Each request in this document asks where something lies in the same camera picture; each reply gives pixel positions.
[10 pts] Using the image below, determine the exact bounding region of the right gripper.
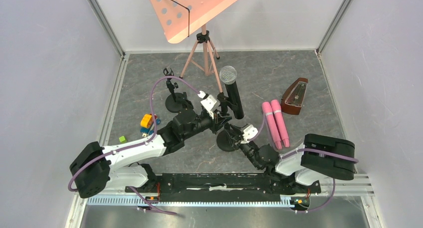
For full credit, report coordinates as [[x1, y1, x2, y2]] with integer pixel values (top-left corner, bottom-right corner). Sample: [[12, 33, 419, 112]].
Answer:
[[224, 123, 261, 170]]

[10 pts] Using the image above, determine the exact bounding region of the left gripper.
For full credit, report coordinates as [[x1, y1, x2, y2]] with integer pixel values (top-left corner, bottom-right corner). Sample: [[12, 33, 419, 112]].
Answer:
[[182, 109, 232, 140]]

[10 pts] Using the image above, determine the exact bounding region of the black microphone stand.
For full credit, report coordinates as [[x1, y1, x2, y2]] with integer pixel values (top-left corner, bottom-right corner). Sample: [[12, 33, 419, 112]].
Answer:
[[180, 92, 194, 110], [165, 78, 184, 113], [216, 92, 237, 152]]

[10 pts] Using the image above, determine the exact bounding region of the pink microphone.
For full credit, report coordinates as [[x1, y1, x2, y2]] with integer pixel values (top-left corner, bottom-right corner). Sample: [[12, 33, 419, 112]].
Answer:
[[262, 101, 282, 150], [270, 99, 290, 148]]

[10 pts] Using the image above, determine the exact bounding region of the black microphone silver grille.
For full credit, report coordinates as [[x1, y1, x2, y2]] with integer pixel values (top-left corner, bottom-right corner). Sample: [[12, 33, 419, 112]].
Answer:
[[219, 65, 244, 120]]

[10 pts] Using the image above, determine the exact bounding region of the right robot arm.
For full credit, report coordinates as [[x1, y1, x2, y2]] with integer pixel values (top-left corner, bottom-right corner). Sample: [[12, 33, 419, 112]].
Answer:
[[216, 124, 358, 192]]

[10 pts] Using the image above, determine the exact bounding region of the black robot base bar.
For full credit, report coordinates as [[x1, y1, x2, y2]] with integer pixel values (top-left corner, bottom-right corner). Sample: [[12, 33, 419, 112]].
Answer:
[[136, 173, 321, 203]]

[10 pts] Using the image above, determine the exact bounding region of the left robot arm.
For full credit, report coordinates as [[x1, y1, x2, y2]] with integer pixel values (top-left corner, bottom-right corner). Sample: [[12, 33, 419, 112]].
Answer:
[[69, 110, 232, 199]]

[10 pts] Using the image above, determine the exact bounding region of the pink music stand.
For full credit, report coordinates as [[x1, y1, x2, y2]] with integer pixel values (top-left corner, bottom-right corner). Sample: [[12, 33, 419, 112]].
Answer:
[[150, 0, 238, 92]]

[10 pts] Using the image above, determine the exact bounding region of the brown metronome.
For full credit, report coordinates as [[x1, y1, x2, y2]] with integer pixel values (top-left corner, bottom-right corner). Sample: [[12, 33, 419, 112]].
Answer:
[[281, 77, 308, 115]]

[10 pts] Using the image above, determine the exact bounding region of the colourful toy block stack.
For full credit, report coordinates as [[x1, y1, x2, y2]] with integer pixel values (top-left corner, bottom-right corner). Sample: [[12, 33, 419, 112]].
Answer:
[[140, 114, 155, 137]]

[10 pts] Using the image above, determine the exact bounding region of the small green cube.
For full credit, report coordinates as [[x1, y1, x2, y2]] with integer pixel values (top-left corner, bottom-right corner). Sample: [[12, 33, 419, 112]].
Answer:
[[119, 136, 127, 143]]

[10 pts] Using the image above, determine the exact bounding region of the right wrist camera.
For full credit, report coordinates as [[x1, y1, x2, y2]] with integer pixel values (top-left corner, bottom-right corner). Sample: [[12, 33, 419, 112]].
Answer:
[[240, 124, 258, 144]]

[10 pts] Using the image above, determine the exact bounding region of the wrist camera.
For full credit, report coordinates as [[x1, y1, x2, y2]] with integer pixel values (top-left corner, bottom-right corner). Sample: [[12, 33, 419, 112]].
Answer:
[[198, 90, 220, 118], [240, 124, 258, 144]]

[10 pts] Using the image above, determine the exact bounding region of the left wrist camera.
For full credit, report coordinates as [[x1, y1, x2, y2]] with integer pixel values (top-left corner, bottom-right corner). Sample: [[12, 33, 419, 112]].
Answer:
[[198, 90, 220, 118]]

